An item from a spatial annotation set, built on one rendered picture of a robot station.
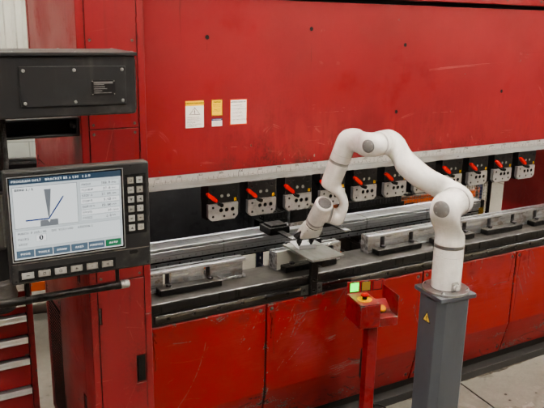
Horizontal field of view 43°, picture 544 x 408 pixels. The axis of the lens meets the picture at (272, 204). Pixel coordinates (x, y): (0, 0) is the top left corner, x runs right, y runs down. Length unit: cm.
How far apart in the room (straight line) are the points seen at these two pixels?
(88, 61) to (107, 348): 120
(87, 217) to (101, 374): 86
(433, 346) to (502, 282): 144
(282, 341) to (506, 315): 159
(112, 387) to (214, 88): 131
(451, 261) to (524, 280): 166
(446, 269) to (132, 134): 134
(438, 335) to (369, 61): 135
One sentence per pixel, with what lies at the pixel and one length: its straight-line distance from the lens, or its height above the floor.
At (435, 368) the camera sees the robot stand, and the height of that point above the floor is 69.
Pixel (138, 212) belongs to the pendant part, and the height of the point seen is 143.
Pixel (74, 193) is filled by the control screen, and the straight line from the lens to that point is 222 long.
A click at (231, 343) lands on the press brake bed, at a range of 322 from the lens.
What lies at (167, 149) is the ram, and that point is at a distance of 293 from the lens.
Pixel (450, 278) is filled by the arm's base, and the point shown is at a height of 107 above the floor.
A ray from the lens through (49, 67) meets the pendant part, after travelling 218.
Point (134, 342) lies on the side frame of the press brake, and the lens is 289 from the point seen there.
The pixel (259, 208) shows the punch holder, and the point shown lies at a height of 121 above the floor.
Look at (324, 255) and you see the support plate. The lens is 320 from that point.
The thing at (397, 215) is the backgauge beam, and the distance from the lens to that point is 405.
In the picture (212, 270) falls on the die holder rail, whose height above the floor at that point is 93.
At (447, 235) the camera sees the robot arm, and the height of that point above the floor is 125.
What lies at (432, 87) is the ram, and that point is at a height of 173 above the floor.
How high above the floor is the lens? 204
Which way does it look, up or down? 15 degrees down
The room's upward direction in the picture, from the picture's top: 1 degrees clockwise
